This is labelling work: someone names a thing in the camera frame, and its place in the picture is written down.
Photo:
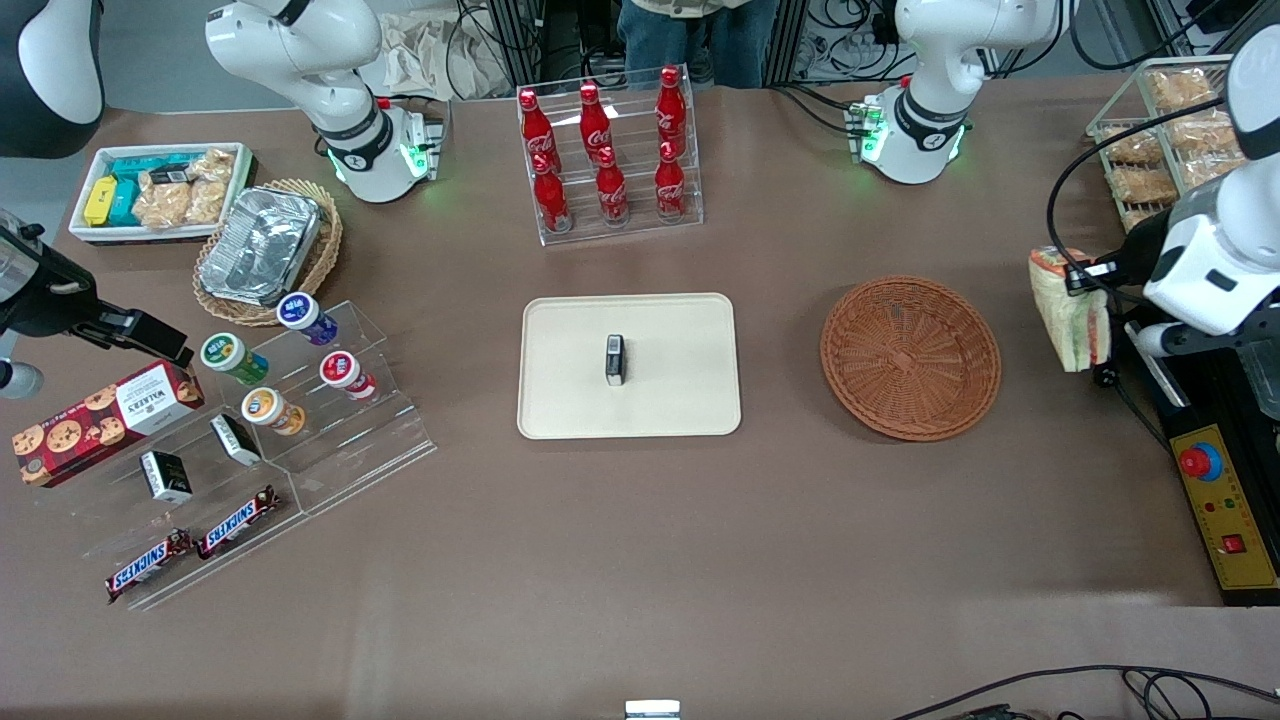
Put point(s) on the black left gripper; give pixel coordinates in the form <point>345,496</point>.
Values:
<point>1143,249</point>

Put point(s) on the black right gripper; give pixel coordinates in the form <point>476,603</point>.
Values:
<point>48,303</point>

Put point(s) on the triangle sandwich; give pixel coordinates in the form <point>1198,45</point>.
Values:
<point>1060,320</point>

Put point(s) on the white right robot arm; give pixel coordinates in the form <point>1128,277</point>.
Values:
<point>300,40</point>

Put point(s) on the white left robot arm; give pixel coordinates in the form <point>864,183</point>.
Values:
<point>940,40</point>

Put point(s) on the aluminium foil tray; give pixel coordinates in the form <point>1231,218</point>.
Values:
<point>260,245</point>

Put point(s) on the brown wicker basket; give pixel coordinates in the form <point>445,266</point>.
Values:
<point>910,360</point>

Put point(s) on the light wicker basket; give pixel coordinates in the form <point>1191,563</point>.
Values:
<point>325,245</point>

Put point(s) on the beige plastic tray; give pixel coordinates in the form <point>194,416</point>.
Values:
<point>680,380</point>

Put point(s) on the green lid gum jar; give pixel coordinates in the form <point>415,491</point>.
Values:
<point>228,355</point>

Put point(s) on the Walkers shortbread cookie box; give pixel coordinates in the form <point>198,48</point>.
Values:
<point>100,425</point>

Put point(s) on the wrapped bread pack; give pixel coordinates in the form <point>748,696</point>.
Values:
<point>1185,88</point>
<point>1142,185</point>
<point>1135,147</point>
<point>1205,135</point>

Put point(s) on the white plastic bin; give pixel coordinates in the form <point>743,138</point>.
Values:
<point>90,235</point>

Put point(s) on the silver metal bar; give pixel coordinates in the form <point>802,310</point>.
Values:
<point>1160,375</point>

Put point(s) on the wrapped snack pack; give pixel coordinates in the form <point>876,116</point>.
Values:
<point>162,205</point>
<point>210,190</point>

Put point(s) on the teal small box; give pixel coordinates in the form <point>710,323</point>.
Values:
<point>145,165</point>
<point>125,203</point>

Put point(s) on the yellow small box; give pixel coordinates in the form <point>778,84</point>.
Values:
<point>100,202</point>

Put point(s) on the small black carton box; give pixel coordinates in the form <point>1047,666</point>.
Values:
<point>236,440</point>
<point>166,477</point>
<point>615,362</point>

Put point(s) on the orange lid gum jar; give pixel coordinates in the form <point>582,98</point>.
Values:
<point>268,410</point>

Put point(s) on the purple lid gum jar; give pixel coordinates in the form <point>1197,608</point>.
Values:
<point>303,315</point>

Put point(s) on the black equipment stand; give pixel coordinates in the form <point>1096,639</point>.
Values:
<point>1215,390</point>

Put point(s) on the red lid gum jar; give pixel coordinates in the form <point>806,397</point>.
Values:
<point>345,373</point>

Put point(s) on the Snickers chocolate bar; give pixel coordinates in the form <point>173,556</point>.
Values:
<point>238,522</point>
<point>148,566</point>

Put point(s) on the red emergency stop button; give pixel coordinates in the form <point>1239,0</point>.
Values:
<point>1198,462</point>

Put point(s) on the clear acrylic tiered stand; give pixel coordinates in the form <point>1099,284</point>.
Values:
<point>370,450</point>

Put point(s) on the yellow control box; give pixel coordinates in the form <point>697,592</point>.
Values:
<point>1235,500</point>

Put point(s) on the crumpled beige cloth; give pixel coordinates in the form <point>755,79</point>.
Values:
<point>425,55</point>

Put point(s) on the clear acrylic bottle rack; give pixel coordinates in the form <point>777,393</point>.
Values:
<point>690,225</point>

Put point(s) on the red Coca-Cola bottle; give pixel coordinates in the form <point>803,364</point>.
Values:
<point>671,115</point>
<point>537,135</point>
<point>551,200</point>
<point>596,125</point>
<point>612,192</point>
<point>672,185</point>

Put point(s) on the person in blue jeans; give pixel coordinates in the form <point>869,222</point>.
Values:
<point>690,40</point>

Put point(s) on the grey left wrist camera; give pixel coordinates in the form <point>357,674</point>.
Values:
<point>1165,340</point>

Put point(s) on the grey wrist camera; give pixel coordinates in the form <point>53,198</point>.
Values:
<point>18,380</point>
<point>1165,340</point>

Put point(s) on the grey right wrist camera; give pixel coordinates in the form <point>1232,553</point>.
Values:
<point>18,380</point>

